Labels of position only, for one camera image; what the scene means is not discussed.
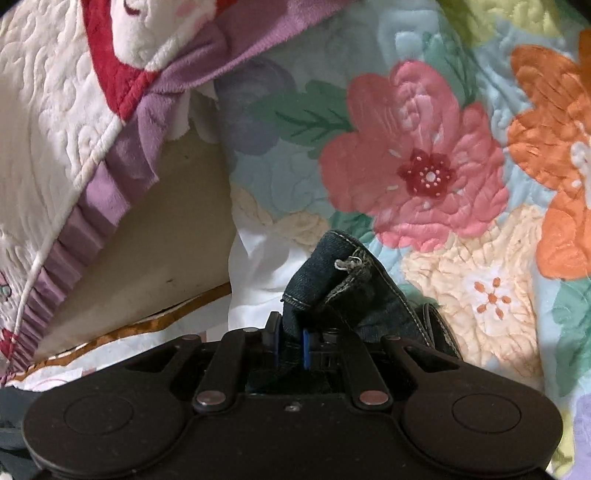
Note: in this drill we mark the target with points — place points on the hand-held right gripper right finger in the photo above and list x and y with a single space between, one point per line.
305 346

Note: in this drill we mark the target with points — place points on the beige bed base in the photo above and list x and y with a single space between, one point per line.
161 230

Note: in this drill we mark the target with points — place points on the floral quilt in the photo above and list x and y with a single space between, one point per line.
415 138

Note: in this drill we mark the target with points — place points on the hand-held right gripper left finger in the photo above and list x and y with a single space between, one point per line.
275 337

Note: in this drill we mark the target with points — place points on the dark blue denim jeans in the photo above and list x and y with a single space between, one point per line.
323 286

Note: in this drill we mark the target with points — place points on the white quilt with red bears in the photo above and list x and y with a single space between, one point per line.
55 115

